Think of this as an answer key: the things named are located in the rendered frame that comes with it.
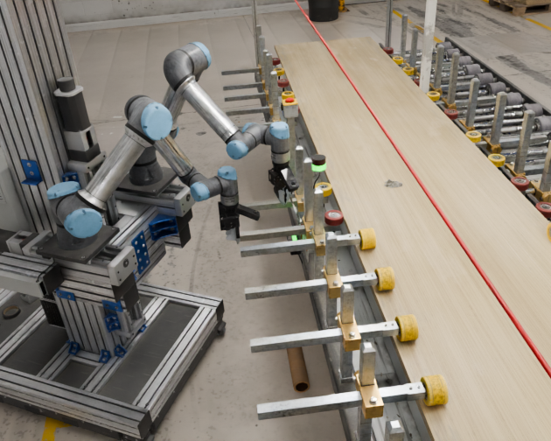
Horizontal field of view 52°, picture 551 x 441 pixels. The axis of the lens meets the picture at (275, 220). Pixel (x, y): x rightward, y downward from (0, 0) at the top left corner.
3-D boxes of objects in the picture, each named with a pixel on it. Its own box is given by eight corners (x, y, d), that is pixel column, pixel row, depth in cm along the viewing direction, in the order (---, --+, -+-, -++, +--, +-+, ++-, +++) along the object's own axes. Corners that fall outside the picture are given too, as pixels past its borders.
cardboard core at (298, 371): (293, 382, 272) (285, 338, 297) (294, 393, 276) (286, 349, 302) (310, 380, 273) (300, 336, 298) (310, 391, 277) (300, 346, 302)
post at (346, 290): (341, 396, 196) (343, 290, 170) (339, 388, 199) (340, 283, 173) (352, 395, 196) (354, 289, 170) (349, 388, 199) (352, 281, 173)
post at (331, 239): (328, 340, 216) (326, 237, 190) (326, 333, 219) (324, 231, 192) (337, 339, 216) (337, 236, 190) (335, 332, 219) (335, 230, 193)
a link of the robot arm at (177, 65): (157, 52, 206) (248, 151, 209) (176, 43, 214) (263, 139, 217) (145, 72, 214) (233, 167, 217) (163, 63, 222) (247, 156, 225)
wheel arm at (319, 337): (251, 353, 174) (250, 346, 172) (250, 346, 177) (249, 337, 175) (409, 333, 177) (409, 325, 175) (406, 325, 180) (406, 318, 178)
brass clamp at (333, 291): (327, 299, 195) (327, 288, 192) (320, 275, 206) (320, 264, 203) (345, 297, 195) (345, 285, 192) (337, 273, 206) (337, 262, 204)
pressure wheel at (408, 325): (400, 318, 174) (393, 313, 182) (402, 344, 174) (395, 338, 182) (419, 316, 174) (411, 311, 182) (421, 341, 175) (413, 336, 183)
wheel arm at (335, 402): (258, 421, 153) (257, 413, 151) (257, 410, 156) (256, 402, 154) (437, 397, 156) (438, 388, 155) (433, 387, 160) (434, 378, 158)
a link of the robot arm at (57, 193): (81, 205, 216) (73, 173, 208) (94, 219, 206) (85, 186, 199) (50, 215, 210) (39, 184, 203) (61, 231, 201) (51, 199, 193)
